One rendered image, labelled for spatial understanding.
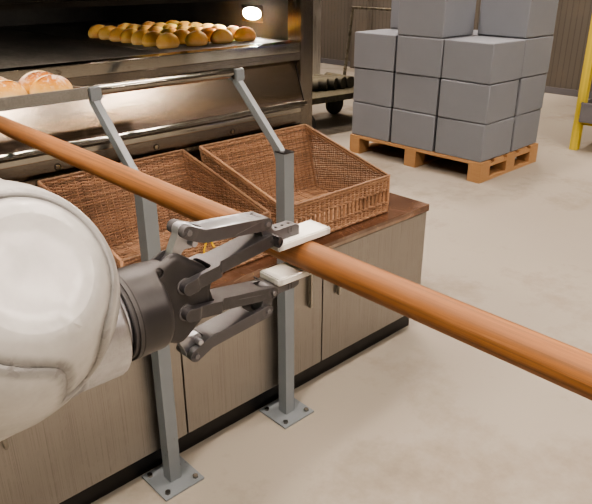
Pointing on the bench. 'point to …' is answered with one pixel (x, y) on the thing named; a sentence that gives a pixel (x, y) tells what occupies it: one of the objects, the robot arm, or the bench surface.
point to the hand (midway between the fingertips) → (296, 252)
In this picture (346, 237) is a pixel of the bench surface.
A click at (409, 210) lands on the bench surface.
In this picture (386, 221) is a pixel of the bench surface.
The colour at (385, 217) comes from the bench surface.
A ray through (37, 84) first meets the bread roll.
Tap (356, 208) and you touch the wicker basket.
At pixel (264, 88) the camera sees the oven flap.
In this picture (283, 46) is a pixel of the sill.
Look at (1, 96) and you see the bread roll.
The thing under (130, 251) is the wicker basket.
